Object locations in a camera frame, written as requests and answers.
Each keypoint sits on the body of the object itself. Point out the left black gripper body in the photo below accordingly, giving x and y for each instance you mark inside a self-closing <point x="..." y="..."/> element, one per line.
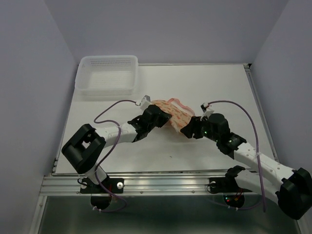
<point x="161" y="120"/>

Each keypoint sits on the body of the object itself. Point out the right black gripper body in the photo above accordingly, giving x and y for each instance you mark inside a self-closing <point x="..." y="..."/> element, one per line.
<point x="202" y="128"/>

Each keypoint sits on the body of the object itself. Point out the floral orange laundry bag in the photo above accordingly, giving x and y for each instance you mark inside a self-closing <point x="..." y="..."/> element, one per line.
<point x="181" y="114"/>

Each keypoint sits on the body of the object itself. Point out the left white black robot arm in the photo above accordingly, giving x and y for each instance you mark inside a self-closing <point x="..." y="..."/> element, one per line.
<point x="83" y="149"/>

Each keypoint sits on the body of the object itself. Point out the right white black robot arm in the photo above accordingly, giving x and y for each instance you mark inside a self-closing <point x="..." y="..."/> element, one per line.
<point x="290" y="189"/>

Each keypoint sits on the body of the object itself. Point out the white perforated plastic basket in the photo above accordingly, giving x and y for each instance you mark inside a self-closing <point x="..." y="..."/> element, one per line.
<point x="106" y="76"/>

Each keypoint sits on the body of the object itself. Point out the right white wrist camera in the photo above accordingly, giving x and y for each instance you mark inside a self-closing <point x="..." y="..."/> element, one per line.
<point x="207" y="111"/>

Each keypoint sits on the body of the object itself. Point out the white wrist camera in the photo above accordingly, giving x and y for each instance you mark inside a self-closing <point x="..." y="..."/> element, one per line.
<point x="144" y="103"/>
<point x="207" y="111"/>

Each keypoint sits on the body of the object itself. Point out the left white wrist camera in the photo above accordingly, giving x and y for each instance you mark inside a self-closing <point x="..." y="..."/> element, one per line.
<point x="144" y="103"/>

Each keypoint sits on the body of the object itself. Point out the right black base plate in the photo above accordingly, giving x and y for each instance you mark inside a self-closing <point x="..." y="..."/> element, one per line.
<point x="227" y="183"/>

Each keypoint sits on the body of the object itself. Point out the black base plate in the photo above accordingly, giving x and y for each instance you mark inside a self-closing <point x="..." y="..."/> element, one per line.
<point x="227" y="183"/>
<point x="114" y="185"/>

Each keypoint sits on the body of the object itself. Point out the aluminium front rail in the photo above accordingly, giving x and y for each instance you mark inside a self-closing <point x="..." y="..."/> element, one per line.
<point x="151" y="184"/>

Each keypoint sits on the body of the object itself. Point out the aluminium rail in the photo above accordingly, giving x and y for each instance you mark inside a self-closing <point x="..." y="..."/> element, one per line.
<point x="247" y="68"/>
<point x="151" y="184"/>

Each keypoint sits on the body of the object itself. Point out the aluminium right side rail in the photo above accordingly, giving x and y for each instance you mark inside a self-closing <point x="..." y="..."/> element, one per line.
<point x="247" y="68"/>

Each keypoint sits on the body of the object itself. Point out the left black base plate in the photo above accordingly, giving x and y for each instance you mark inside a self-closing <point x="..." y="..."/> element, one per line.
<point x="114" y="185"/>

